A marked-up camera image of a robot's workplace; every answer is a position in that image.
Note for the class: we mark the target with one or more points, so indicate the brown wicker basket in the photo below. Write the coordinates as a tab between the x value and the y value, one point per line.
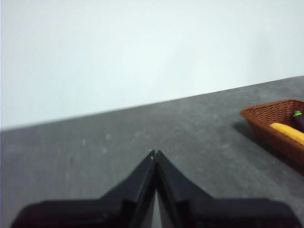
268	114

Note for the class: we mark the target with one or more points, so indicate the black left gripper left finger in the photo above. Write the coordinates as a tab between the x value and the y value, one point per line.
95	213

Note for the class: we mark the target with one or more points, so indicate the yellow corn cob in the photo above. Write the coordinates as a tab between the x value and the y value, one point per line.
289	131

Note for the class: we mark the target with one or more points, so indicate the purple eggplant with green stem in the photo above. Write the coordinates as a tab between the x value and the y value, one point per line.
299	121

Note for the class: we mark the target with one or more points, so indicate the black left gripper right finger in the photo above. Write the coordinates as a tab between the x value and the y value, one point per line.
213	213

